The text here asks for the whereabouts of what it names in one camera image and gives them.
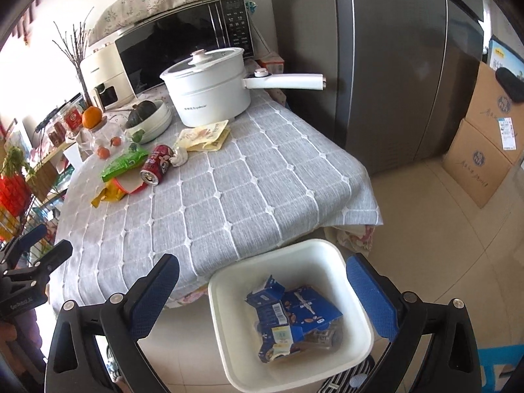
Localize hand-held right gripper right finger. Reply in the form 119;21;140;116
346;253;479;393

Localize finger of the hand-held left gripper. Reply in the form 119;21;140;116
0;223;48;263
22;239;73;286

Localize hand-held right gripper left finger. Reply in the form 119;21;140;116
44;253;181;393

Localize clear plastic bottle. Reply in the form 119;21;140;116
304;320;345;350

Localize blue and orange snack bag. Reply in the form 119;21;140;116
246;275;344;363

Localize white plastic bin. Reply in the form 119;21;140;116
208;238;374;391

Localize person's left forearm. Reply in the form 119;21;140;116
0;312;47;379

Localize red mesh bag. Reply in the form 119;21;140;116
0;172;31;215

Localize green leafy herbs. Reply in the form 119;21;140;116
2;147;35;181

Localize yellow snack wrapper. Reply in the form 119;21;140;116
91;180;128;208

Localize striped slipper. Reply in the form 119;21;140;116
319;356;377;393

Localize white storage box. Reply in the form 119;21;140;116
63;145;83;173

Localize jar of red dried fruit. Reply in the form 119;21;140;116
47;123;66;148

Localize red-edged carton piece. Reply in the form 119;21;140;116
114;171;153;194

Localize green snack packet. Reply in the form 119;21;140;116
102;150;149;183

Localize grey chequered tablecloth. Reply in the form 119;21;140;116
49;86;383;308

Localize glass jar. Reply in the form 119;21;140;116
84;125;124;153

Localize red label jar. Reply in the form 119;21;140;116
61;102;84;136

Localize red soda can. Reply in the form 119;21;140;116
140;144;173;187

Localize large orange fruit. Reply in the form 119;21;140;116
82;106;103;128

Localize dark green pumpkin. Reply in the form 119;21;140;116
125;100;157;129

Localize cardboard box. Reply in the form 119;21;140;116
464;61;524;164
441;120;514;209

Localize beige snack pouch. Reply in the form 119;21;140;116
174;120;232;153

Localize white green bowl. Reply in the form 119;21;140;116
124;100;173;145

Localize white air fryer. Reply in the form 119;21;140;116
79;51;138;111

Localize vase of dry branches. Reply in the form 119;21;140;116
53;8;95;107

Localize white electric pot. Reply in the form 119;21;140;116
159;48;326;127

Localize grey refrigerator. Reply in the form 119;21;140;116
266;0;486;177

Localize black microwave oven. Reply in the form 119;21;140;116
115;0;256;99

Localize orange and white carton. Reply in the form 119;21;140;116
262;55;286;77

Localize black pouch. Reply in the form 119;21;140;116
495;66;524;103

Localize floral cloth cover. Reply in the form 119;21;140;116
88;0;269;46

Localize blue printed box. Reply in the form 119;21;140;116
488;37;524;83

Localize black wire rack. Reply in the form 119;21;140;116
0;143;74;263

